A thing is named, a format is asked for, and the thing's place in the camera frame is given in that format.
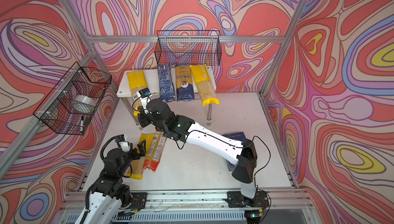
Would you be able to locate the red spaghetti bag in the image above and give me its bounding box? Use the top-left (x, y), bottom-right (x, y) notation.
top-left (143, 131), bottom-right (167, 172)

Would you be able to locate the blue spaghetti box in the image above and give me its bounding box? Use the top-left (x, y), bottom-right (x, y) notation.
top-left (157, 64), bottom-right (176, 102)

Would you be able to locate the dark blue spaghetti bag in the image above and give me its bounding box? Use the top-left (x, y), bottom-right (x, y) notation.
top-left (175, 65), bottom-right (195, 102)

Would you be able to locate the yellow spaghetti bag long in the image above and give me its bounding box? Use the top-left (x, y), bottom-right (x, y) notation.
top-left (127, 71), bottom-right (147, 116)

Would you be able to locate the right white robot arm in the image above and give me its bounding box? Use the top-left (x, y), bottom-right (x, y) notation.
top-left (134, 97), bottom-right (258, 199)

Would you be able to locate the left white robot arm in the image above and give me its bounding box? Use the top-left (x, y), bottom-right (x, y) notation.
top-left (76, 135), bottom-right (147, 224)

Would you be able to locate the white shelf with metal legs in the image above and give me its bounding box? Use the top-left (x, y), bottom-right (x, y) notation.
top-left (117, 66), bottom-right (216, 130)

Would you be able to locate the blue Barilla pasta box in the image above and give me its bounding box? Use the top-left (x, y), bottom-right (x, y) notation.
top-left (223, 132), bottom-right (246, 172)

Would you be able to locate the black marker pen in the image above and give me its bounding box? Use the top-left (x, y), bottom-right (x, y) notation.
top-left (80, 115), bottom-right (84, 134)

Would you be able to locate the silver tape roll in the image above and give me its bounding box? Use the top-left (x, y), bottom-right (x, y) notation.
top-left (74, 95), bottom-right (96, 107)

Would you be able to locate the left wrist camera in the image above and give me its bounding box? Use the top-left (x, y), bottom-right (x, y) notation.
top-left (116, 134), bottom-right (132, 153)

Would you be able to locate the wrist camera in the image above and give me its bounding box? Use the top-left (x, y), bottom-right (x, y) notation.
top-left (137, 87), bottom-right (151, 114)
top-left (116, 134), bottom-right (132, 153)

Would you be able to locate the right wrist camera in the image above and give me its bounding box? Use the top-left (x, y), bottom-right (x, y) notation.
top-left (137, 87), bottom-right (151, 114)

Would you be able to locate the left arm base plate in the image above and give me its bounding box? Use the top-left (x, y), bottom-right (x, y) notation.
top-left (121, 192), bottom-right (148, 210)

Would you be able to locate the black wire basket back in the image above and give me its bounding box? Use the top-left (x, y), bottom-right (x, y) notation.
top-left (155, 30), bottom-right (222, 66)

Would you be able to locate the black wire basket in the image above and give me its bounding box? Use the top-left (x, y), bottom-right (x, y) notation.
top-left (155, 30), bottom-right (222, 66)
top-left (33, 62), bottom-right (112, 136)

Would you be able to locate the black wire basket left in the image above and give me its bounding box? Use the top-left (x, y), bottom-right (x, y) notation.
top-left (33, 62), bottom-right (112, 136)

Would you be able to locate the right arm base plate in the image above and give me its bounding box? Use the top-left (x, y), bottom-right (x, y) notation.
top-left (224, 190), bottom-right (270, 209)

